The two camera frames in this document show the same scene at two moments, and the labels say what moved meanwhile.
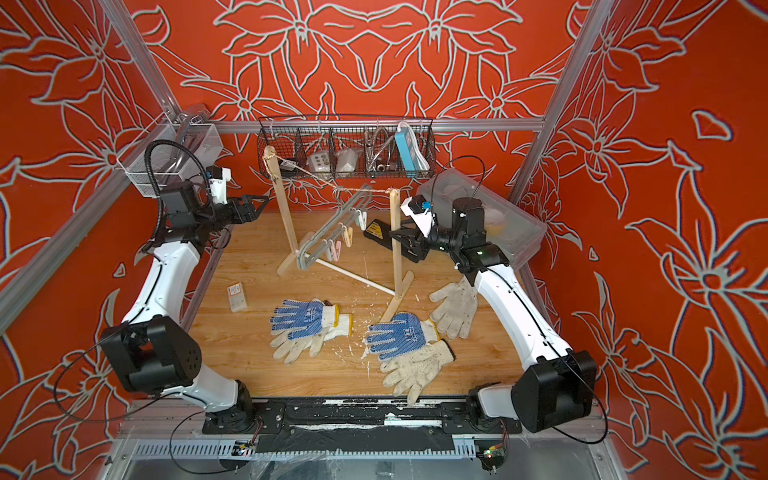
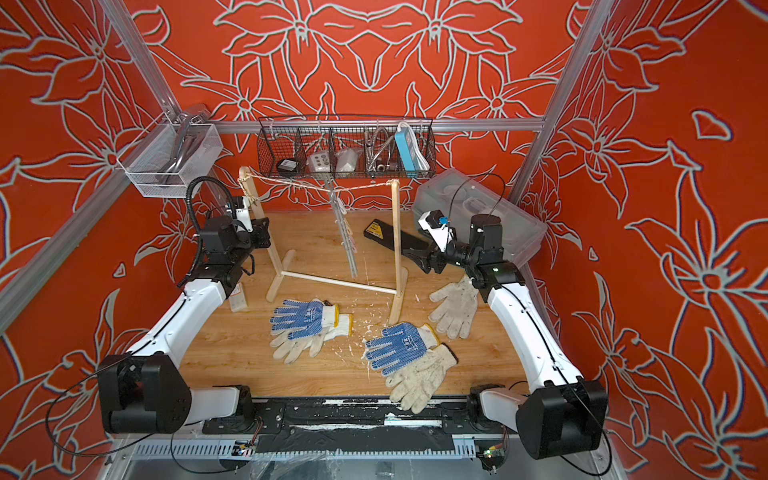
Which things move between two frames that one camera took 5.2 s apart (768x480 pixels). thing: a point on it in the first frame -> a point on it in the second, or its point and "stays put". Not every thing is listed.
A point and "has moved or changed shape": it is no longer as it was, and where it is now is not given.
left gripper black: (247, 208) -> (259, 233)
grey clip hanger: (340, 227) has moved or changed shape
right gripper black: (417, 248) -> (438, 257)
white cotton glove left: (291, 349) stays put
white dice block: (320, 162) stays put
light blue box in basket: (403, 136) stays put
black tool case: (379, 232) stays put
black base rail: (361, 425) stays put
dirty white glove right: (454, 316) stays put
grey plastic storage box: (518, 231) stays put
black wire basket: (350, 147) stays put
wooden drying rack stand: (297, 249) has moved or changed shape
